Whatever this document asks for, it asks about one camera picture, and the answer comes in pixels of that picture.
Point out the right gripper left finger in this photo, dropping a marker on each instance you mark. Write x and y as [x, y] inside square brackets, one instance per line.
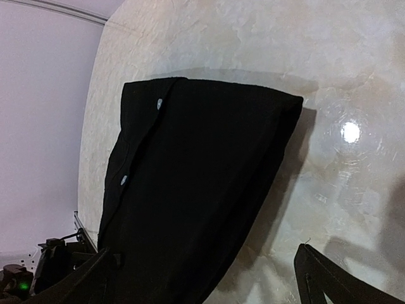
[92, 282]

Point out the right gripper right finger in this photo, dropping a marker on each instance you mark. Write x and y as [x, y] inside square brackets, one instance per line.
[319, 278]

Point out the black garment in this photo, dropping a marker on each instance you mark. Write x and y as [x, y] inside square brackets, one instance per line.
[190, 170]

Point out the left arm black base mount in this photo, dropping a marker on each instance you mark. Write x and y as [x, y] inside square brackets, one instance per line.
[56, 257]

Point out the aluminium front rail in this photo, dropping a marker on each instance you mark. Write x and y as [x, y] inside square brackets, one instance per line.
[82, 234]

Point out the left aluminium corner post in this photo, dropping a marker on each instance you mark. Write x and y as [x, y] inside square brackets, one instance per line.
[62, 9]

